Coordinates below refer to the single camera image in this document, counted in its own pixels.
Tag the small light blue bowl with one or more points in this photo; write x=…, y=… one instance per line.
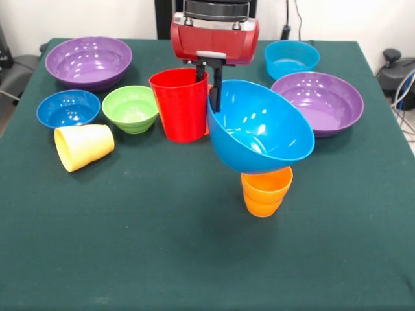
x=291, y=61

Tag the black office chair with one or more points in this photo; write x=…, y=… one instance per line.
x=19, y=68

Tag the dark green tablecloth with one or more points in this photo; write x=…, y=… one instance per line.
x=207, y=259

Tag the large light blue bowl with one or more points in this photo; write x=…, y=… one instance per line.
x=259, y=136

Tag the orange plastic cup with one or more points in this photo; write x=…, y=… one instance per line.
x=266, y=194

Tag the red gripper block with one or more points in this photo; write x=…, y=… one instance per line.
x=214, y=40

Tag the dark blue plastic bowl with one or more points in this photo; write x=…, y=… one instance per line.
x=68, y=111

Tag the green plastic bowl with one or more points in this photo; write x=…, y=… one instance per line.
x=129, y=110

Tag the red plastic cup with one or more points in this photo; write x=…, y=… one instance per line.
x=181, y=110

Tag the orange-red plastic bowl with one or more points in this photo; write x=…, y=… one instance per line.
x=207, y=128

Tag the purple plastic bowl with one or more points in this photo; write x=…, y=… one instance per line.
x=87, y=64
x=324, y=103

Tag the yellow plastic cup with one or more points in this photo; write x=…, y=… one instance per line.
x=84, y=145

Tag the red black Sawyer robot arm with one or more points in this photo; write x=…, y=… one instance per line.
x=217, y=8

